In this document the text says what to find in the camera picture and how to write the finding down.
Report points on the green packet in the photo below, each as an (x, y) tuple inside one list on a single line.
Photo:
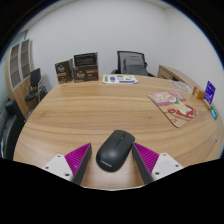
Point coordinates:
[(213, 112)]

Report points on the white sheet with coloured shapes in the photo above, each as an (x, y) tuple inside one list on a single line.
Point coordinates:
[(119, 79)]

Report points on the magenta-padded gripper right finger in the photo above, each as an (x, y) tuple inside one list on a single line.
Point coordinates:
[(146, 159)]

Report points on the small black chair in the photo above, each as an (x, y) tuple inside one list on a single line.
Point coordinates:
[(34, 78)]

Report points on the orange-brown box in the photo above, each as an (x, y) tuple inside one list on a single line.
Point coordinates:
[(198, 93)]

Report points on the wooden shelf unit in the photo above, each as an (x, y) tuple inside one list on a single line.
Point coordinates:
[(13, 80)]

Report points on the small yellowish box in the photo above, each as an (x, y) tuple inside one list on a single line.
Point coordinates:
[(207, 104)]

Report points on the low wooden side cabinet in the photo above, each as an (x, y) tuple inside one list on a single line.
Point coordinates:
[(173, 74)]

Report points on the purple standing sign card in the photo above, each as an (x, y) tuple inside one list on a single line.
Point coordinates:
[(209, 92)]

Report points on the small brown carton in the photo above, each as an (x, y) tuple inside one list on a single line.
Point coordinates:
[(64, 71)]

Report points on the grey backpack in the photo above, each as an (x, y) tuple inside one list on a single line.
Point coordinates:
[(135, 66)]

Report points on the black mesh office chair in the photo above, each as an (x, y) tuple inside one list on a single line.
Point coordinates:
[(120, 61)]

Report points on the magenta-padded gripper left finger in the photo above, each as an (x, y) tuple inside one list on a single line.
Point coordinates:
[(77, 159)]

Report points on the black couch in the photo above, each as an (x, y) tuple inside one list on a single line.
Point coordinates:
[(10, 130)]

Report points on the black computer mouse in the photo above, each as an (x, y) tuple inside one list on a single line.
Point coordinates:
[(115, 151)]

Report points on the large brown carton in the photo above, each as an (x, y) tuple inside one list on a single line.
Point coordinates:
[(85, 68)]

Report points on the cartoon printed mouse pad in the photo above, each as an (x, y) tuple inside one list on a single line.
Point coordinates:
[(173, 108)]

